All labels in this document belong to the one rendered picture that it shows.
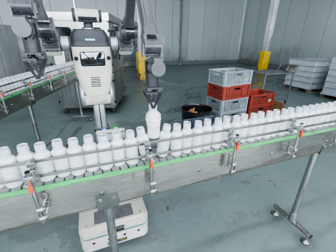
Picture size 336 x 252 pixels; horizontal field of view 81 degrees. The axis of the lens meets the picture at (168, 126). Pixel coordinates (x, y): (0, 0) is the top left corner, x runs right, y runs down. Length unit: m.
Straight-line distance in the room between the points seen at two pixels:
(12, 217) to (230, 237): 1.57
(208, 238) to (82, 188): 1.29
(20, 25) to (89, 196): 0.70
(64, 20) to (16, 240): 3.67
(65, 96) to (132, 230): 3.68
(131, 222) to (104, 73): 1.13
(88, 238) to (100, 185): 0.85
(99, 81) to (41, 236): 1.43
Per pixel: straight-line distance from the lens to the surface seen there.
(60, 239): 2.11
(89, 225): 1.76
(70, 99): 4.89
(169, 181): 1.05
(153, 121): 0.89
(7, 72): 7.35
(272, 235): 2.15
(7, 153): 0.95
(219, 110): 3.34
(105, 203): 1.03
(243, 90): 3.55
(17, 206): 1.03
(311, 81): 7.90
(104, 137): 0.88
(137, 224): 1.77
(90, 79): 1.40
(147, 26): 0.87
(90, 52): 1.38
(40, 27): 1.32
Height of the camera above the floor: 1.54
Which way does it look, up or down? 23 degrees down
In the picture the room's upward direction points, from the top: 1 degrees clockwise
